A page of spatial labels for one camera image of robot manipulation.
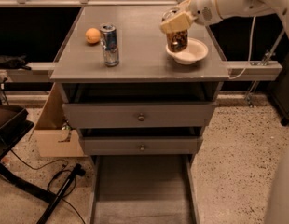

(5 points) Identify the grey drawer cabinet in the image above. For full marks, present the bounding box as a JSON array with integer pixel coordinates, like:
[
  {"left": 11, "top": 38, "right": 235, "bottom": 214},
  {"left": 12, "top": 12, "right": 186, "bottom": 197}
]
[{"left": 51, "top": 6, "right": 228, "bottom": 155}]

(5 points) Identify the grey middle drawer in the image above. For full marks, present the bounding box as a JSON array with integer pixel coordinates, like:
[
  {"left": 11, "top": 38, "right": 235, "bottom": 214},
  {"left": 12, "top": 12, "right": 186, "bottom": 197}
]
[{"left": 79, "top": 137, "right": 202, "bottom": 155}]

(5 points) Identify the blue silver energy drink can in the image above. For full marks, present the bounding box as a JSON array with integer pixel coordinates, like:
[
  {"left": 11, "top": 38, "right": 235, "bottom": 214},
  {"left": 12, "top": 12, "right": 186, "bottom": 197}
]
[{"left": 100, "top": 23, "right": 119, "bottom": 67}]

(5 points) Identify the black cabinet at right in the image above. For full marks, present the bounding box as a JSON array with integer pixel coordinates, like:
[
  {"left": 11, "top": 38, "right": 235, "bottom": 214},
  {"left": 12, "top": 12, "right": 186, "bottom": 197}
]
[{"left": 268, "top": 53, "right": 289, "bottom": 126}]

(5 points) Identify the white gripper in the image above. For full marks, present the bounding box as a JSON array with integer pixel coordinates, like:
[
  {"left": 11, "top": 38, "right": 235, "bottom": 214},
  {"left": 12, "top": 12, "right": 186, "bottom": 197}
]
[{"left": 160, "top": 0, "right": 222, "bottom": 34}]

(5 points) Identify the grey bottom drawer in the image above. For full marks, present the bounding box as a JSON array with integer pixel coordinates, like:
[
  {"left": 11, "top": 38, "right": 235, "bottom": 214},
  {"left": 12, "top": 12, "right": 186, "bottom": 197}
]
[{"left": 88, "top": 155, "right": 200, "bottom": 224}]

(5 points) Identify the orange fruit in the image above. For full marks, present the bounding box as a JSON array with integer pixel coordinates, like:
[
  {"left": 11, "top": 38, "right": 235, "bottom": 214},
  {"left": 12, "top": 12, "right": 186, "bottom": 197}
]
[{"left": 85, "top": 28, "right": 101, "bottom": 44}]

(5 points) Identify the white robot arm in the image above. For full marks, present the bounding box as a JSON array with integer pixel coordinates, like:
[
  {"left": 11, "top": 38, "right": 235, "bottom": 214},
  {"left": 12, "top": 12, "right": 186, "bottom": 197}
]
[{"left": 160, "top": 0, "right": 289, "bottom": 224}]

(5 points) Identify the black stand with tray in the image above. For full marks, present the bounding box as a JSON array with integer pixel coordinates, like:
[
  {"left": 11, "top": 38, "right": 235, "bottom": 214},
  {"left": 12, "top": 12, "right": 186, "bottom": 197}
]
[{"left": 0, "top": 105, "right": 87, "bottom": 224}]

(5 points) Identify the grey top drawer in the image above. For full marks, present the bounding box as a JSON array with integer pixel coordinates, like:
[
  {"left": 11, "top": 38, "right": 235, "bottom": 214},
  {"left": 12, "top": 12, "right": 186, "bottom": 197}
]
[{"left": 62, "top": 102, "right": 216, "bottom": 128}]

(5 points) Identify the white paper bowl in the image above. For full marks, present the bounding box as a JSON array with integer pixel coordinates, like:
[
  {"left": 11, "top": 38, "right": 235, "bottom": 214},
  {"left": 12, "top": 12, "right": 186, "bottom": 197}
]
[{"left": 166, "top": 38, "right": 209, "bottom": 65}]

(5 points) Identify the white cable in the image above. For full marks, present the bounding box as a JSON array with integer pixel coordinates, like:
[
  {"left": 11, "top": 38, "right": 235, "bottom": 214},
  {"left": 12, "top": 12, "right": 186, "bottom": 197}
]
[{"left": 228, "top": 16, "right": 257, "bottom": 80}]

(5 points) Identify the metal rail frame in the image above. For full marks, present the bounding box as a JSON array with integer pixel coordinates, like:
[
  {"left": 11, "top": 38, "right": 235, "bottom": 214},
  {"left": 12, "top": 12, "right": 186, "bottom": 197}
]
[{"left": 0, "top": 0, "right": 228, "bottom": 82}]

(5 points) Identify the cardboard box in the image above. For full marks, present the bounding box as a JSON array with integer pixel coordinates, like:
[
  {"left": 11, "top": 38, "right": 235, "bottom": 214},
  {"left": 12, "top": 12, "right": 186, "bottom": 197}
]
[{"left": 34, "top": 84, "right": 84, "bottom": 158}]

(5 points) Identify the orange soda can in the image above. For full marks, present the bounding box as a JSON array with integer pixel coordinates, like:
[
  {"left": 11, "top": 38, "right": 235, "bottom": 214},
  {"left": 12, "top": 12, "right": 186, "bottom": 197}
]
[{"left": 161, "top": 7, "right": 189, "bottom": 53}]

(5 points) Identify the black floor cable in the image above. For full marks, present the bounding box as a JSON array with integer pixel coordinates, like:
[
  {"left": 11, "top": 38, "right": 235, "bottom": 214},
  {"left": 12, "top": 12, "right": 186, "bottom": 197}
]
[{"left": 9, "top": 148, "right": 87, "bottom": 224}]

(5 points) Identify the grey drawer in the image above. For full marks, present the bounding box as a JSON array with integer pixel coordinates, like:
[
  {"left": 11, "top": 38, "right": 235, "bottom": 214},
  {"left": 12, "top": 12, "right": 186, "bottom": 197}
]
[
  {"left": 62, "top": 102, "right": 216, "bottom": 128},
  {"left": 88, "top": 155, "right": 200, "bottom": 224},
  {"left": 79, "top": 137, "right": 202, "bottom": 155}
]

